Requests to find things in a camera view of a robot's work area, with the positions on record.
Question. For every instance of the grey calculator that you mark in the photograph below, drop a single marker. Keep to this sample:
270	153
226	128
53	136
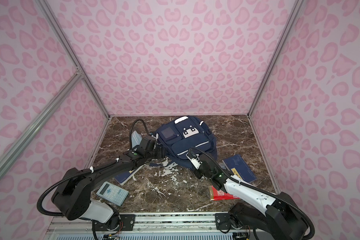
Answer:
112	193

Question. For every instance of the aluminium diagonal frame bar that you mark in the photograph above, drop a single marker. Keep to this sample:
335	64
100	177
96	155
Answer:
13	152

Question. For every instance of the teal water bottle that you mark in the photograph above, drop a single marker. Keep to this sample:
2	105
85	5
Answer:
136	139

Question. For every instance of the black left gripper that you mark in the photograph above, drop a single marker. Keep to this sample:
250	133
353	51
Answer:
161	151

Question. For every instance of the navy blue student backpack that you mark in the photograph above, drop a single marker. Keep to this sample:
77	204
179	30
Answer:
183	133

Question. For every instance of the clear plastic pen case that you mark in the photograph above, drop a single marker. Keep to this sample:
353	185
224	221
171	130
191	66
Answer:
223	167

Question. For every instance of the red card box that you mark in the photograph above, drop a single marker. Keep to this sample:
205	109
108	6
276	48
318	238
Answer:
218	195

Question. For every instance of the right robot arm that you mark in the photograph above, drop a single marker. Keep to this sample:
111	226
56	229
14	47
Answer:
275	214

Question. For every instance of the navy blue notebook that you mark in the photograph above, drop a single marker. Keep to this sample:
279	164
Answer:
124	177

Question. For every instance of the navy blue book yellow label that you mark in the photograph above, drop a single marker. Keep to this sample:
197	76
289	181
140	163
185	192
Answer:
239	167

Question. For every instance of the aluminium frame corner post right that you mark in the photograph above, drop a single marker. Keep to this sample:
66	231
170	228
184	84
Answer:
290	24

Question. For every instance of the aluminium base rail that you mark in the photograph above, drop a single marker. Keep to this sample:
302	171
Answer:
157	226

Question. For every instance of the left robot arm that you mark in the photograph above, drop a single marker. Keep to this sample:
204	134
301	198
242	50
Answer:
73	197

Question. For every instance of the aluminium frame corner post left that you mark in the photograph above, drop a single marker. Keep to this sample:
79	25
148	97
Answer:
55	25

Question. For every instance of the aluminium frame corner post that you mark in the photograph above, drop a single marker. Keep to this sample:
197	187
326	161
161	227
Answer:
290	24
55	25

